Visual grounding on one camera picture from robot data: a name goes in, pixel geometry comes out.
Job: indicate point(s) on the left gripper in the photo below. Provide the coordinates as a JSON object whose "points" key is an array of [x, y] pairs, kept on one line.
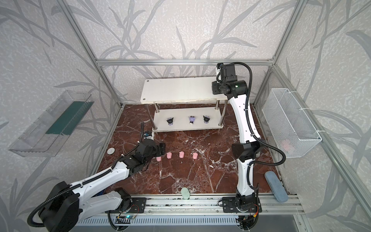
{"points": [[161, 152]]}

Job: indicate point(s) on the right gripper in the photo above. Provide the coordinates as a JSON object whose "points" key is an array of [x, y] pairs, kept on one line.
{"points": [[213, 88]]}

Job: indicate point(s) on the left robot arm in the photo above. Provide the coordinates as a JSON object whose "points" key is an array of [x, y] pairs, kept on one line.
{"points": [[68, 204]]}

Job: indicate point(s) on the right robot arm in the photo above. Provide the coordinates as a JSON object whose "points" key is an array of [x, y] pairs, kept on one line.
{"points": [[250, 144]]}

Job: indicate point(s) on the small white round disc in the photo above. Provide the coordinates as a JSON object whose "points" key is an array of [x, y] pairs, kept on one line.
{"points": [[110, 151]]}

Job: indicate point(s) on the white two-tier shelf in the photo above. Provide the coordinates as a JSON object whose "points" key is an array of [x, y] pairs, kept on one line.
{"points": [[197, 90]]}

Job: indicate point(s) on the pale green oval disc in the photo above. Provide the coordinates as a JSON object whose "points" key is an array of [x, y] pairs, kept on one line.
{"points": [[185, 193]]}

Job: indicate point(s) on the pink toy in basket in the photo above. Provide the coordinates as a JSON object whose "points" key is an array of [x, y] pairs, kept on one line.
{"points": [[287, 146]]}

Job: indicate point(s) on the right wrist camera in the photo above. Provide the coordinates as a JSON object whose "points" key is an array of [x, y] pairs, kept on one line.
{"points": [[219, 66]]}

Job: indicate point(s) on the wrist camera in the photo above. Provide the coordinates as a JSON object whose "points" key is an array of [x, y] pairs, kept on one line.
{"points": [[148, 135], [219, 66]]}

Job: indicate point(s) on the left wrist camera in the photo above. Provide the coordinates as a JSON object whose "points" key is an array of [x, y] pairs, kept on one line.
{"points": [[148, 135]]}

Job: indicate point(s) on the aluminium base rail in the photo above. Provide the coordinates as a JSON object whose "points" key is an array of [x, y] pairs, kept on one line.
{"points": [[201, 209]]}

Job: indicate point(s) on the white wire basket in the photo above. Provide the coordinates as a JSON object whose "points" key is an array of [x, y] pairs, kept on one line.
{"points": [[287, 119]]}

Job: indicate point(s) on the aluminium cage frame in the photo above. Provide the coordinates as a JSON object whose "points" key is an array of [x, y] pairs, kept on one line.
{"points": [[352, 180]]}

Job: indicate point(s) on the clear plastic wall bin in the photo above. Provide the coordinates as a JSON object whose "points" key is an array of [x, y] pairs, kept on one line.
{"points": [[47, 135]]}

